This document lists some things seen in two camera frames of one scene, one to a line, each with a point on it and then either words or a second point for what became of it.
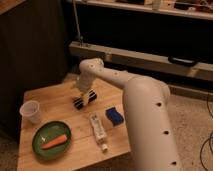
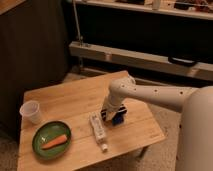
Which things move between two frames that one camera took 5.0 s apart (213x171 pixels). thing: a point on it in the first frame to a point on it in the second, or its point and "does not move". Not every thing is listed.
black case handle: x=181 y=61 does not move
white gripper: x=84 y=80 to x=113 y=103
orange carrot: x=54 y=142 does not move
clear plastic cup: x=30 y=110 does not move
